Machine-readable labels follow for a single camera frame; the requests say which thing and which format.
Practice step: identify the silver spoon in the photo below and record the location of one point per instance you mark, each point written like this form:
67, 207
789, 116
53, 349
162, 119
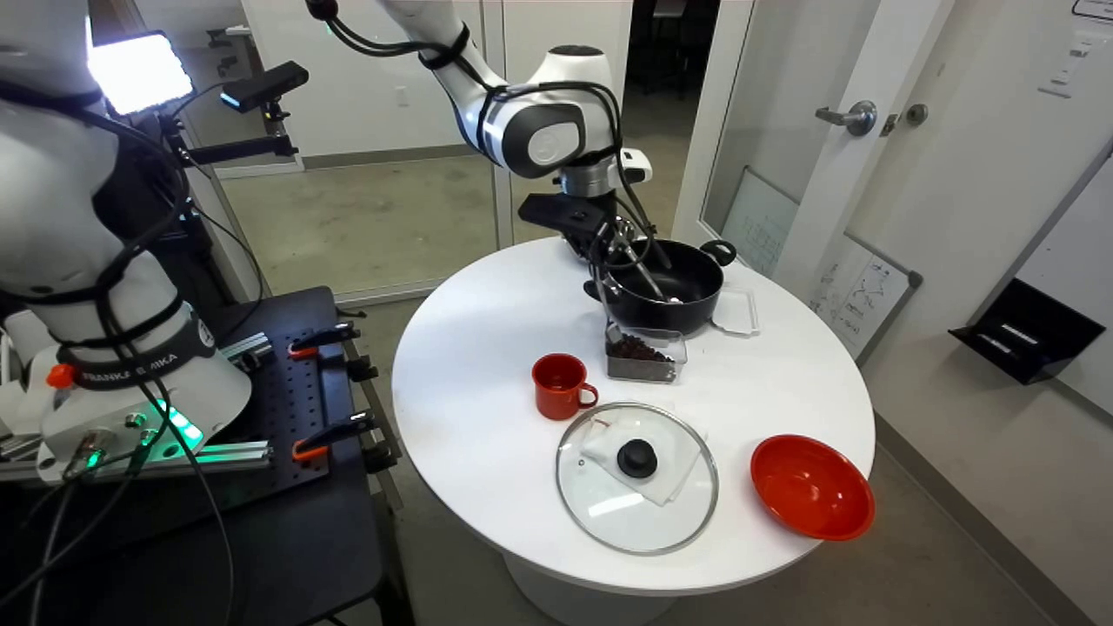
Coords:
648, 277

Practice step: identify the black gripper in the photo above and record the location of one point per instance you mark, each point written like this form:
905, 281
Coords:
585, 241

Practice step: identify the orange black clamp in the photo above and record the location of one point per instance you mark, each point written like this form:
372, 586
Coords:
327, 337
330, 439

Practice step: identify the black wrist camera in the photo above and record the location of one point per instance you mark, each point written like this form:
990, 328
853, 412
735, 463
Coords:
556, 210

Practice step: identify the black camera on stand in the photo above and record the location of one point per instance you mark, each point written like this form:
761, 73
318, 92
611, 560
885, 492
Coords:
266, 86

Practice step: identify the black wall file holder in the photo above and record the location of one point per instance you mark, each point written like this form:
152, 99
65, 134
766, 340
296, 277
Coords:
1028, 331

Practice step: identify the glass pot lid black knob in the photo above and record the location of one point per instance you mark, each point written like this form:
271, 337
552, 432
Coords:
638, 479

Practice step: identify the clear container dark contents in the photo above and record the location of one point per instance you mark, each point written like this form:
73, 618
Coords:
640, 357

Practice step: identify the bright studio lamp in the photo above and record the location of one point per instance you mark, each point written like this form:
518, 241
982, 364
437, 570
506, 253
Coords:
138, 72

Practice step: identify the black robot cart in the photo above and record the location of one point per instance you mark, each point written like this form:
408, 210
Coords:
279, 524

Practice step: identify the white wall sign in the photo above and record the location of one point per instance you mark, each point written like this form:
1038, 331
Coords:
1093, 10

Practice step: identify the white door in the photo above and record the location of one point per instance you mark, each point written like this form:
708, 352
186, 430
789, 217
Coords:
863, 197

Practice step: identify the aluminium rail green light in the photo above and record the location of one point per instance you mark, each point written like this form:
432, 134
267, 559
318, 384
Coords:
176, 445

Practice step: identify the red metal cup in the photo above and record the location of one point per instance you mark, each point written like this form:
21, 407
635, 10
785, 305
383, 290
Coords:
560, 389

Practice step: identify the black cooking pot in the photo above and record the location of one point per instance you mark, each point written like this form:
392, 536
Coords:
683, 305

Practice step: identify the small white whiteboard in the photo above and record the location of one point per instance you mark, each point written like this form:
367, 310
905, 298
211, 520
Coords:
868, 298

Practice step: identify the small silver door latch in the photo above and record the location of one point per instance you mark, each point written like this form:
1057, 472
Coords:
905, 119

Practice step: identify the red plastic bowl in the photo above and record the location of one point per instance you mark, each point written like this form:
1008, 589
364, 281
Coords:
810, 490

